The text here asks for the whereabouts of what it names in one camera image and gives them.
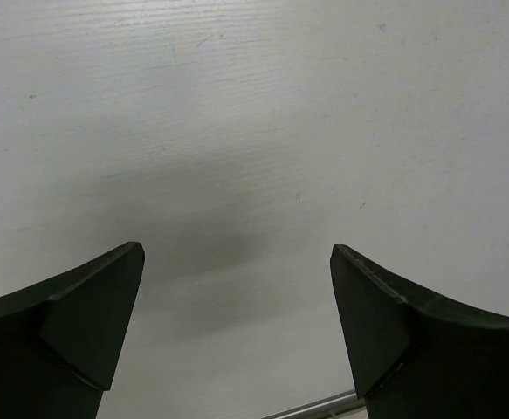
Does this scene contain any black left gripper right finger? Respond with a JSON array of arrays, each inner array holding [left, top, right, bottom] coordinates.
[[330, 244, 509, 419]]

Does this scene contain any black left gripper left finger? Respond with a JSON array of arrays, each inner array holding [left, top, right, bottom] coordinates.
[[0, 242, 144, 419]]

